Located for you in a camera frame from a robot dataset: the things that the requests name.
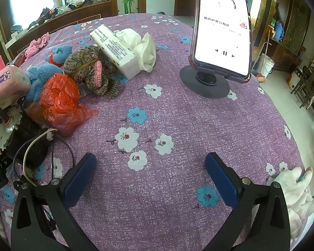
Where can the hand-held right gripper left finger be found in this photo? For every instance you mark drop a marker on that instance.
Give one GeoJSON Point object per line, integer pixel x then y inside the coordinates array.
{"type": "Point", "coordinates": [78, 181]}

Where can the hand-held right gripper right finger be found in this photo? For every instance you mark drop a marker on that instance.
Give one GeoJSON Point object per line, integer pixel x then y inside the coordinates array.
{"type": "Point", "coordinates": [221, 180]}

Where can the pink tissue pack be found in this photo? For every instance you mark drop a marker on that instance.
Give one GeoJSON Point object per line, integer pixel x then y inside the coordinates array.
{"type": "Point", "coordinates": [7, 81]}

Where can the red item in clear plastic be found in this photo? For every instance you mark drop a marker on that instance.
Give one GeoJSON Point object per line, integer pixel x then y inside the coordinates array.
{"type": "Point", "coordinates": [18, 58]}

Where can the blue fluffy towel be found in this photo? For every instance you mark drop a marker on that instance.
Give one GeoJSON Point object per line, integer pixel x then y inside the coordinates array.
{"type": "Point", "coordinates": [41, 76]}

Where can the red plastic bag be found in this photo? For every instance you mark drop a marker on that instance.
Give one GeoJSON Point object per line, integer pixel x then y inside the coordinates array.
{"type": "Point", "coordinates": [59, 95]}

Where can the purple floral tablecloth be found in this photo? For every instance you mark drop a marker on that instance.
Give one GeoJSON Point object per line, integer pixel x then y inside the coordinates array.
{"type": "Point", "coordinates": [183, 125]}

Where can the pink fluffy cloth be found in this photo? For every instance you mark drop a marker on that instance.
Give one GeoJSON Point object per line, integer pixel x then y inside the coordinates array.
{"type": "Point", "coordinates": [35, 47]}

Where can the white knit glove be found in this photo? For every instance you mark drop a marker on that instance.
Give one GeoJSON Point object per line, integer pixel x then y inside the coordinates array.
{"type": "Point", "coordinates": [297, 226]}
{"type": "Point", "coordinates": [295, 188]}

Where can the blue cloth with red band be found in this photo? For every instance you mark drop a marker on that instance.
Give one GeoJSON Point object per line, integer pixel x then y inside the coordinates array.
{"type": "Point", "coordinates": [64, 52]}

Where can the brown knitted hat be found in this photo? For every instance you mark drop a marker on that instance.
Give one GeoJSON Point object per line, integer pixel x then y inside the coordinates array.
{"type": "Point", "coordinates": [79, 62]}

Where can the black round phone stand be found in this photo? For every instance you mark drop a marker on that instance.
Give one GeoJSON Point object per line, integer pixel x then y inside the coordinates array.
{"type": "Point", "coordinates": [198, 86]}

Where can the pile of dark clothes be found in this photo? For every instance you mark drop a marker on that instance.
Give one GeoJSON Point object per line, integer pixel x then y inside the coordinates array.
{"type": "Point", "coordinates": [48, 14]}

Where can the wooden sideboard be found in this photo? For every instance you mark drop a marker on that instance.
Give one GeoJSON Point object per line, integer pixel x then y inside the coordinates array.
{"type": "Point", "coordinates": [65, 21]}

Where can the white plastic bucket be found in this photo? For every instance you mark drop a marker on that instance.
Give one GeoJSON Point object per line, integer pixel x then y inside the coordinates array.
{"type": "Point", "coordinates": [267, 64]}

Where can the facial tissue pack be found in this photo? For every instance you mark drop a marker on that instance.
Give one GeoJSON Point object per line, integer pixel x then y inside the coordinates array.
{"type": "Point", "coordinates": [115, 49]}

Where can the wooden chair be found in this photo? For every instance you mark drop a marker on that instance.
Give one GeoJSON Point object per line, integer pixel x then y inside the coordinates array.
{"type": "Point", "coordinates": [304, 82]}

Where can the white cloth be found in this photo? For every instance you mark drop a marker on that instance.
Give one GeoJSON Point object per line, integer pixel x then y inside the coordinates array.
{"type": "Point", "coordinates": [146, 51]}

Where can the smartphone with lit screen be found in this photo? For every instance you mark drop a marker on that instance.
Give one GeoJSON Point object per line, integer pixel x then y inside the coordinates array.
{"type": "Point", "coordinates": [222, 26]}

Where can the blue bag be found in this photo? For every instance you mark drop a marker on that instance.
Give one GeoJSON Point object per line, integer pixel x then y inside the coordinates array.
{"type": "Point", "coordinates": [278, 30]}

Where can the dark wooden cabinet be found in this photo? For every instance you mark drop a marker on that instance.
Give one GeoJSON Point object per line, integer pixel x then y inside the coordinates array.
{"type": "Point", "coordinates": [295, 26]}

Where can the gold door frame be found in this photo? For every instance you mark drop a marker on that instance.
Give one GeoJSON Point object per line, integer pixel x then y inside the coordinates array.
{"type": "Point", "coordinates": [261, 7]}

